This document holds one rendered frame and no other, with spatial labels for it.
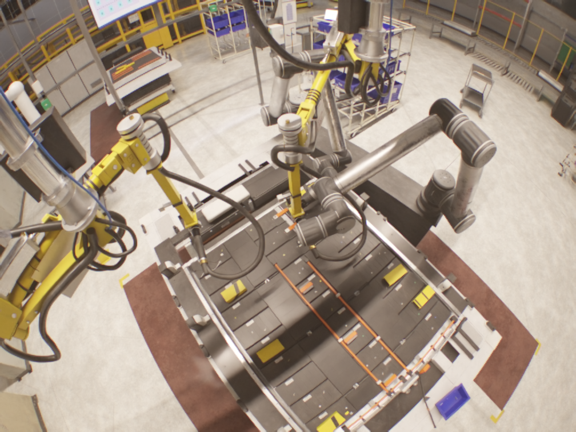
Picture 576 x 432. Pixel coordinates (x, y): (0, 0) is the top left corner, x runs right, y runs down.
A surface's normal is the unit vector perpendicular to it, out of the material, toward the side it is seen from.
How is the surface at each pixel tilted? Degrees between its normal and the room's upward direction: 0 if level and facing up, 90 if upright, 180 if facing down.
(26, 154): 90
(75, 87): 90
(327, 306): 0
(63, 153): 90
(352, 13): 90
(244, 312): 0
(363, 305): 0
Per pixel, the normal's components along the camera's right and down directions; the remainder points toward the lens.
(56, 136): 0.61, 0.65
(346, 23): -0.79, 0.54
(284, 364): -0.07, -0.54
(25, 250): 0.87, 0.37
